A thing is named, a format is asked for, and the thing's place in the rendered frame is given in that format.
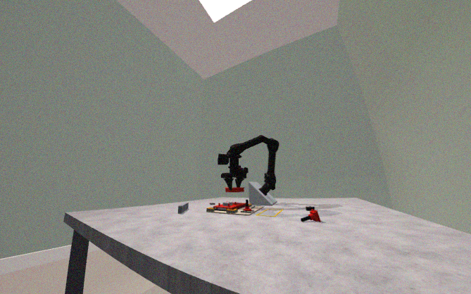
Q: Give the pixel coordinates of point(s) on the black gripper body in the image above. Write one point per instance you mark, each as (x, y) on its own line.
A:
(232, 174)

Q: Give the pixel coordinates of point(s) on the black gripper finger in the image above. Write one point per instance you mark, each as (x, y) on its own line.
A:
(229, 183)
(238, 182)

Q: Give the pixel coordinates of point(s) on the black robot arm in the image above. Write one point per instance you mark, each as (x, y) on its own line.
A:
(234, 154)

